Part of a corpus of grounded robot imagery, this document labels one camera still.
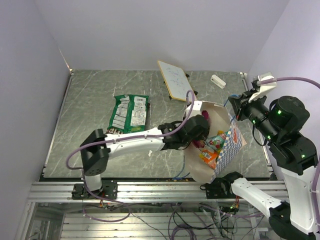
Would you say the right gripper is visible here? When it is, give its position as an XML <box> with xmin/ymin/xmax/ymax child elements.
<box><xmin>228</xmin><ymin>87</ymin><xmax>280</xmax><ymax>142</ymax></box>

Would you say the blue checkered paper bag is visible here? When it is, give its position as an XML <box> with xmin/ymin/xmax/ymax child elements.
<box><xmin>183</xmin><ymin>100</ymin><xmax>247</xmax><ymax>184</ymax></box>

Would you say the purple candy bag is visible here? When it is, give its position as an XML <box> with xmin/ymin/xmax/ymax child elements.
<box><xmin>192</xmin><ymin>110</ymin><xmax>211</xmax><ymax>149</ymax></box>

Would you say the orange snack packet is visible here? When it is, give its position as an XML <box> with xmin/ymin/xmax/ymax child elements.
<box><xmin>199</xmin><ymin>149</ymin><xmax>219</xmax><ymax>170</ymax></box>

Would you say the green snack packet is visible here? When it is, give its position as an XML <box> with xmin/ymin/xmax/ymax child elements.
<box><xmin>106</xmin><ymin>94</ymin><xmax>150</xmax><ymax>134</ymax></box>

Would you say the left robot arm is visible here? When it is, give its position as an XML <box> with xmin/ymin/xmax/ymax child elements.
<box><xmin>72</xmin><ymin>114</ymin><xmax>210</xmax><ymax>199</ymax></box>

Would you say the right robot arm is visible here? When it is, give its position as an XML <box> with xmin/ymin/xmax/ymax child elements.
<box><xmin>204</xmin><ymin>93</ymin><xmax>320</xmax><ymax>240</ymax></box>

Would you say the teal Fox's candy bag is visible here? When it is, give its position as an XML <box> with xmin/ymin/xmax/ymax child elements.
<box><xmin>204</xmin><ymin>131</ymin><xmax>227</xmax><ymax>151</ymax></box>

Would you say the white eraser block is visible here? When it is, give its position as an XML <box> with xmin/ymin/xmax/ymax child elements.
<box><xmin>210</xmin><ymin>74</ymin><xmax>226</xmax><ymax>89</ymax></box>

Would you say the small yellow-framed whiteboard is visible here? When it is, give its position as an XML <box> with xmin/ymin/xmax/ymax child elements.
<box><xmin>157</xmin><ymin>60</ymin><xmax>192</xmax><ymax>102</ymax></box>

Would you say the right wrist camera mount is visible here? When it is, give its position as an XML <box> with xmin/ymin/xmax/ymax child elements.
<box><xmin>248</xmin><ymin>71</ymin><xmax>277</xmax><ymax>103</ymax></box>

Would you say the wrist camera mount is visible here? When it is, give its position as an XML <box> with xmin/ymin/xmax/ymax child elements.
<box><xmin>183</xmin><ymin>100</ymin><xmax>203</xmax><ymax>123</ymax></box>
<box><xmin>248</xmin><ymin>71</ymin><xmax>277</xmax><ymax>103</ymax></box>

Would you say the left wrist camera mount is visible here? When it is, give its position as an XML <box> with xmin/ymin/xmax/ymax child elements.
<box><xmin>183</xmin><ymin>100</ymin><xmax>203</xmax><ymax>123</ymax></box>

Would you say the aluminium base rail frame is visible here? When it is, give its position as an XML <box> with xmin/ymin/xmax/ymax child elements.
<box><xmin>16</xmin><ymin>180</ymin><xmax>278</xmax><ymax>240</ymax></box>

